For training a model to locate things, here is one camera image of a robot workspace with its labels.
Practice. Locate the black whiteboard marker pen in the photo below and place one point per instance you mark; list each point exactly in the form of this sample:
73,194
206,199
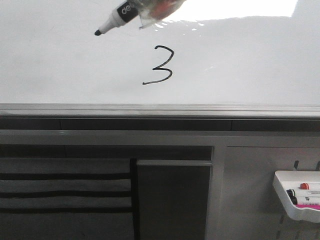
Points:
149,12

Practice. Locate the white whiteboard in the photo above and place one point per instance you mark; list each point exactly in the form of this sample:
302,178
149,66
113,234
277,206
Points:
211,58

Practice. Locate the dark grey panel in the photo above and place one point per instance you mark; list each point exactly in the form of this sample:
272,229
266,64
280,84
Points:
173,199

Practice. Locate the grey fabric pocket organizer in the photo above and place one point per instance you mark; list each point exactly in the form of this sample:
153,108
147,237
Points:
68,199

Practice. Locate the black capped marker upper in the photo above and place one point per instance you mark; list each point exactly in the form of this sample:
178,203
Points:
303,193

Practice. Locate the black capped marker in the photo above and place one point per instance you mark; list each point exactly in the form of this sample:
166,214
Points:
303,193
304,200

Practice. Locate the red capped marker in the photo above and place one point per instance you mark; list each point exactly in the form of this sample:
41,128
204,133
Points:
311,186

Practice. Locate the black capped marker lower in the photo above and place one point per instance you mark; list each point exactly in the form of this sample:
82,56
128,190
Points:
304,200

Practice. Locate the white plastic marker tray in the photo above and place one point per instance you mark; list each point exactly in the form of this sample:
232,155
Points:
287,180

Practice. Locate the grey metal frame stand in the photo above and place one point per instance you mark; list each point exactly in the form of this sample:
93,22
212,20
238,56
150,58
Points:
242,203

